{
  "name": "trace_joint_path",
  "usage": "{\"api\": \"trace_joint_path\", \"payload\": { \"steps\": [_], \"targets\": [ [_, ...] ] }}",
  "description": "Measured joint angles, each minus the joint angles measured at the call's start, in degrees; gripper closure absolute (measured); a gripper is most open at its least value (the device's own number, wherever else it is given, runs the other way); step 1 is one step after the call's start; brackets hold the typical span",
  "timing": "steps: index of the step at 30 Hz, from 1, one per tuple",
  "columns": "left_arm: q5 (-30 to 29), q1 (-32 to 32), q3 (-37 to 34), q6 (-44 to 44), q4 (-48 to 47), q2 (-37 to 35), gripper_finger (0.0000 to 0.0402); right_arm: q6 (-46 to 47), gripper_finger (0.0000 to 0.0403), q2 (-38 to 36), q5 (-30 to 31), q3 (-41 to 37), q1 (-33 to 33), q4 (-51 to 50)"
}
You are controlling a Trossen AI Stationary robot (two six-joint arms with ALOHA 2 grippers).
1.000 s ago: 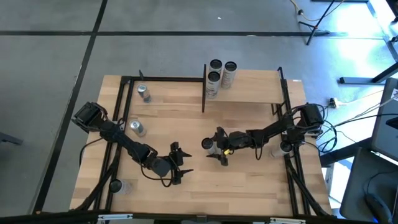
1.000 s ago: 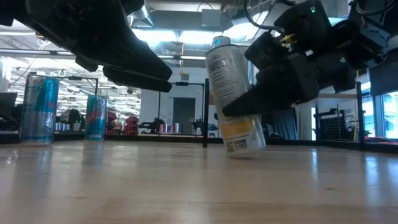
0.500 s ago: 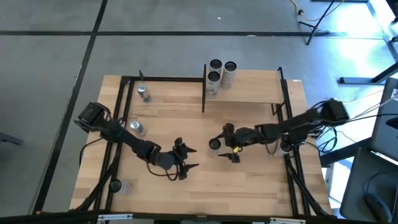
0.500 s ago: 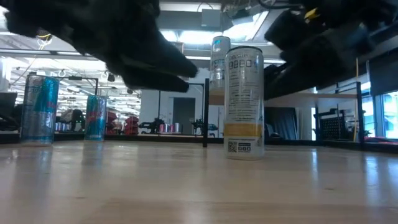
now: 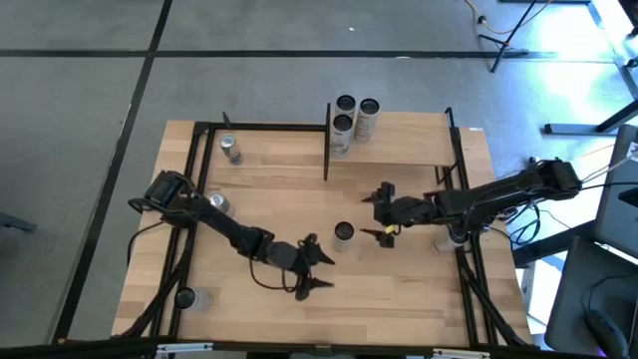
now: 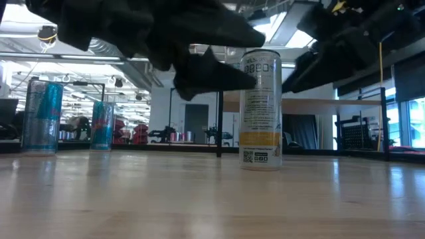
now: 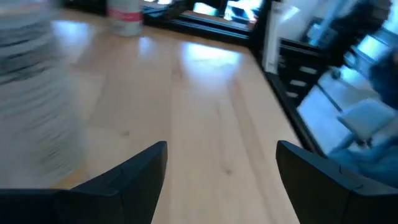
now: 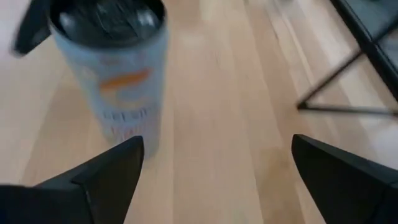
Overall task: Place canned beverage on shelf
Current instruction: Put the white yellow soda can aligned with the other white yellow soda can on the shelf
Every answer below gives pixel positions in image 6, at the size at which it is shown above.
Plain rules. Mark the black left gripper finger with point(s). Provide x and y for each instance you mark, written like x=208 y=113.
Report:
x=206 y=76
x=206 y=26

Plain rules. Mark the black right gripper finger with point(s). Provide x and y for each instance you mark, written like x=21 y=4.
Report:
x=318 y=25
x=325 y=63

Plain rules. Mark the white yellow Celsius can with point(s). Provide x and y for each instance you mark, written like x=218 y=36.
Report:
x=260 y=116

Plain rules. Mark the blue silver Red Bull can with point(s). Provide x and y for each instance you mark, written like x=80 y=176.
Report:
x=101 y=126
x=42 y=117

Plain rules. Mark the black background robot arm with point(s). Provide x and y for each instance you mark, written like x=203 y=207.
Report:
x=210 y=132
x=162 y=134

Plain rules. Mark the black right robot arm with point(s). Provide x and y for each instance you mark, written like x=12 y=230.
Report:
x=411 y=13

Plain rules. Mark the wooden shelf with black legs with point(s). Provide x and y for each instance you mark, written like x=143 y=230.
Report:
x=315 y=106

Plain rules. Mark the interior door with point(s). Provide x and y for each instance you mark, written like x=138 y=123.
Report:
x=196 y=123

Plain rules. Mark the small silver can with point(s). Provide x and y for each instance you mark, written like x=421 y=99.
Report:
x=189 y=136

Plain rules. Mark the black curtain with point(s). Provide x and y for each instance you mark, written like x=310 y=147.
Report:
x=302 y=129

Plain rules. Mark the black window blind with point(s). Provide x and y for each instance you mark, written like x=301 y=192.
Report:
x=410 y=83

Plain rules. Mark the black pegboard cart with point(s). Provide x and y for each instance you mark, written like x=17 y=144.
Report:
x=353 y=136

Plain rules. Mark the black office chair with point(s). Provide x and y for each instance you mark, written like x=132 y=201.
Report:
x=292 y=141

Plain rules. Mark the red storage bin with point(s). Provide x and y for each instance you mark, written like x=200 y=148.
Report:
x=141 y=134
x=119 y=132

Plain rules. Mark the person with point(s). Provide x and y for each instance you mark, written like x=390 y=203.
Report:
x=79 y=126

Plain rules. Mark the red floor mat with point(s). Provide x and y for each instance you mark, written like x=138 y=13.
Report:
x=408 y=150

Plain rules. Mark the black monitor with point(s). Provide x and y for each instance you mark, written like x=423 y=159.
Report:
x=8 y=113

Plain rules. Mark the black stand frame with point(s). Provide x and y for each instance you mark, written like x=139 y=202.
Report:
x=79 y=83
x=170 y=109

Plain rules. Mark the black ceiling camera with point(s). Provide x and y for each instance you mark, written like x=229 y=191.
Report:
x=47 y=33

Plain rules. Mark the black metal table frame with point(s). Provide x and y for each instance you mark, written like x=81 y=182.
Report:
x=149 y=147

